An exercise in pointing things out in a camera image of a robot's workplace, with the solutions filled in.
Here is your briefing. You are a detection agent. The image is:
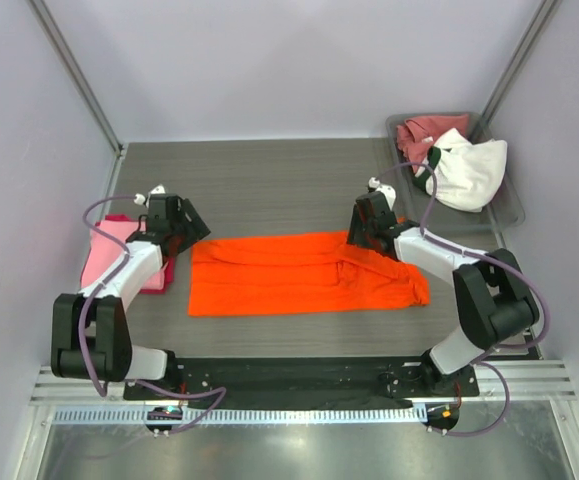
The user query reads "right aluminium corner post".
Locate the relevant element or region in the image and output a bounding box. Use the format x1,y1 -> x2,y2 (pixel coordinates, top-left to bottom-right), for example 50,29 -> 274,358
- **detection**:
481,0 -> 562,124

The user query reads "grey plastic bin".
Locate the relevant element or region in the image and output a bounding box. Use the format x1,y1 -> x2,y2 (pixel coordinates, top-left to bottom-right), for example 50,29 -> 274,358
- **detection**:
385,112 -> 525,236

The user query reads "slotted cable duct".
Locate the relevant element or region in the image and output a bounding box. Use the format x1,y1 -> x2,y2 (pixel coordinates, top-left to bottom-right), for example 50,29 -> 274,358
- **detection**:
53,404 -> 427,426

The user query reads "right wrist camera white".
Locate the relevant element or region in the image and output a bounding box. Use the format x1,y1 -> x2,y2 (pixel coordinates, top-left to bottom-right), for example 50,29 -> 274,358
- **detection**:
367,177 -> 397,211

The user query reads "white t shirt green collar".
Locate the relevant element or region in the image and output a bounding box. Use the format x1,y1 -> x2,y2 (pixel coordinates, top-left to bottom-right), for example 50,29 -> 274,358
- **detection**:
423,128 -> 508,213

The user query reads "folded light pink t shirt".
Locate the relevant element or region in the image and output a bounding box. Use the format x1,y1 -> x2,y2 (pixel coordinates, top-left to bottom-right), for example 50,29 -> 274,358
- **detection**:
79,219 -> 166,292

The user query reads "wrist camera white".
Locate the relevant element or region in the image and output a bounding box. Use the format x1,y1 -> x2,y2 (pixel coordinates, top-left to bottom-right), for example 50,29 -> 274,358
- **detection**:
367,177 -> 397,211
133,184 -> 167,208

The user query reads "left aluminium corner post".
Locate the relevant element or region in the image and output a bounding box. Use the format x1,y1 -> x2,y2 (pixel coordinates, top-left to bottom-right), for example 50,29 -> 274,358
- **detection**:
27,0 -> 123,157

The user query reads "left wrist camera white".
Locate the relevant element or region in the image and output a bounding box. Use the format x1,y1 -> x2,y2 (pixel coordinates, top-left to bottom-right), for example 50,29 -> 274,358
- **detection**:
133,184 -> 167,208

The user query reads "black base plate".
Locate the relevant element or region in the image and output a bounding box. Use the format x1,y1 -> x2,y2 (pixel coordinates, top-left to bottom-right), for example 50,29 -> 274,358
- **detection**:
124,356 -> 480,427

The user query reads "folded magenta t shirt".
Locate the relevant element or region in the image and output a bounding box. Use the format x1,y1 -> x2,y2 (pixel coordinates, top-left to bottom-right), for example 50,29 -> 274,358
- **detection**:
96,213 -> 178,295

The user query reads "orange t shirt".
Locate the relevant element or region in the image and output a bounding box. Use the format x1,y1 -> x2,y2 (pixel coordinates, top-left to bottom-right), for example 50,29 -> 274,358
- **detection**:
188,231 -> 430,317

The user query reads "aluminium corner post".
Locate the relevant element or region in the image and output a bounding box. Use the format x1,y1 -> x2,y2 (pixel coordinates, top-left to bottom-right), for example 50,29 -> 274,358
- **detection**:
27,0 -> 123,157
481,0 -> 562,124

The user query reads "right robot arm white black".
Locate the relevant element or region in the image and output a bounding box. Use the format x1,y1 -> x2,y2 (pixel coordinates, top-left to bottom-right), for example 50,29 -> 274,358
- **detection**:
348,190 -> 539,396

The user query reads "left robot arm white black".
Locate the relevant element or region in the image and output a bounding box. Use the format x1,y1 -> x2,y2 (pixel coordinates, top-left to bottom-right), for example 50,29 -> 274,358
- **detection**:
50,185 -> 210,399

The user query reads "dusty red t shirt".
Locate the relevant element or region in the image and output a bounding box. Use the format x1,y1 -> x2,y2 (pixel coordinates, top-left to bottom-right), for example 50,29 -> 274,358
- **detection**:
395,114 -> 470,163

